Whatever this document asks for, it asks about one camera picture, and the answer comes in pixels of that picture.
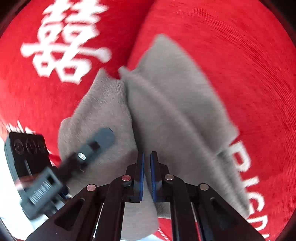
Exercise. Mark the grey knit sweater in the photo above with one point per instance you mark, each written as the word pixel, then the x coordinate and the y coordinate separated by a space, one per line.
pixel 166 105

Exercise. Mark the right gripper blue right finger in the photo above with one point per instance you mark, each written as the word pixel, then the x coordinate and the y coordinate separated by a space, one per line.
pixel 197 212

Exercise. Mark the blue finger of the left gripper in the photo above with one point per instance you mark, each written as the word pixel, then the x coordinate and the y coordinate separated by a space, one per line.
pixel 103 140

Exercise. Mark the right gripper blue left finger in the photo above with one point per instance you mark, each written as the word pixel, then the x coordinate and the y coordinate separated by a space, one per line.
pixel 95 213

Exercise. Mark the red wedding print blanket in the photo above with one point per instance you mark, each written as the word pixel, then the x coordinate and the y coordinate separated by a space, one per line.
pixel 51 52

